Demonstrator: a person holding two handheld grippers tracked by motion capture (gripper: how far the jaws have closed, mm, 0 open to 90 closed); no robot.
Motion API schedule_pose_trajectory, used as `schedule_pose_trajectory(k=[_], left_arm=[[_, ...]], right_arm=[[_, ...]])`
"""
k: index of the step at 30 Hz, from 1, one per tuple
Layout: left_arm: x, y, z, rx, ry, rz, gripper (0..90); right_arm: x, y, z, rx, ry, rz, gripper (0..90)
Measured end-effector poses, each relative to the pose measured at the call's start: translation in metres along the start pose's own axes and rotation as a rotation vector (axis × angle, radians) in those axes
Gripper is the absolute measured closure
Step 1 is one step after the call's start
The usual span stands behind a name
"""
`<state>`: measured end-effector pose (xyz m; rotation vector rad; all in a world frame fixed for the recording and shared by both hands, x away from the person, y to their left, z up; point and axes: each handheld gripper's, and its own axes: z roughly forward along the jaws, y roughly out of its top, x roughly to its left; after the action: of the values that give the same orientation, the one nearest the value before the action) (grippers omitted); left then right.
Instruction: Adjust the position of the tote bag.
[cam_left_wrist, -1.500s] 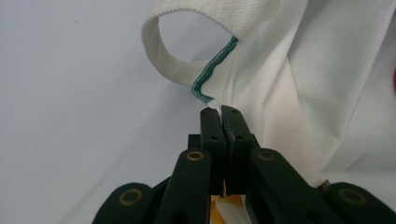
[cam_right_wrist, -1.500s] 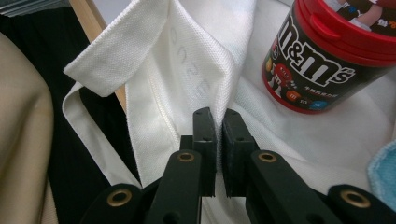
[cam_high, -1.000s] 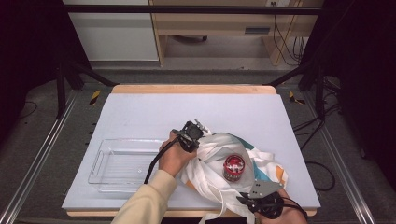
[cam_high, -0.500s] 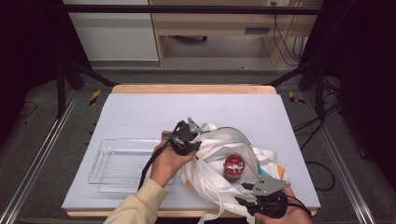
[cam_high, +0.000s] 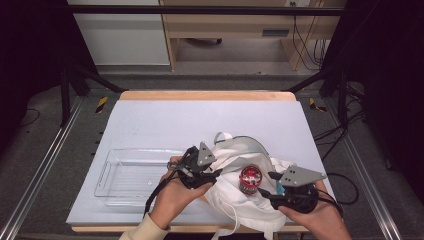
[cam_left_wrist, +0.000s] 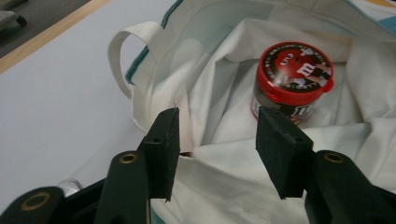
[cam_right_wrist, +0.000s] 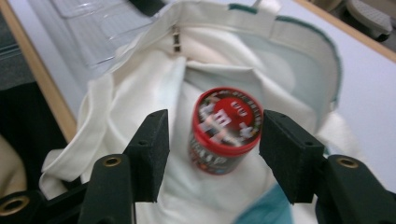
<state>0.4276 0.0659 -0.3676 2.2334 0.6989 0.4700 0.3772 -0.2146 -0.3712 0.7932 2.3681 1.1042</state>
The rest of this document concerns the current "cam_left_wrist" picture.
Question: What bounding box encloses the wooden table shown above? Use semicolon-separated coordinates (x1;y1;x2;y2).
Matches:
0;0;111;75

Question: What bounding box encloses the red-lidded candy jar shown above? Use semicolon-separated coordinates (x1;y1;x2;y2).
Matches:
249;40;335;126

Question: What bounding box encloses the white spotted tote bag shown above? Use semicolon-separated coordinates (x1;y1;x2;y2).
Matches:
106;0;396;224

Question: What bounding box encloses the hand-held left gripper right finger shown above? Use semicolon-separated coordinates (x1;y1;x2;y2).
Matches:
255;105;315;201

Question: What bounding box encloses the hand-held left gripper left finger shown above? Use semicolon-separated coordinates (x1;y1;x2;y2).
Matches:
136;106;181;203

